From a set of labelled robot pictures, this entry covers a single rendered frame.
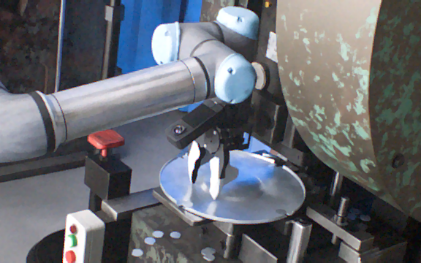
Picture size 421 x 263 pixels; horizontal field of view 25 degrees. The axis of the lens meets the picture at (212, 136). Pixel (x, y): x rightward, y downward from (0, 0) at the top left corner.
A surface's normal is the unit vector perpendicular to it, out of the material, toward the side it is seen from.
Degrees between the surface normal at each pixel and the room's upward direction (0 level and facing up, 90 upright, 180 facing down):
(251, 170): 2
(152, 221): 0
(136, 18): 90
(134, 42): 90
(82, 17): 90
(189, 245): 0
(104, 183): 90
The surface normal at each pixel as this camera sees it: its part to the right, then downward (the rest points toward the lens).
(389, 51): 0.62, 0.41
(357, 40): -0.78, 0.28
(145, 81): 0.25, -0.49
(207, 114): -0.22, -0.69
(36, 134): 0.36, 0.31
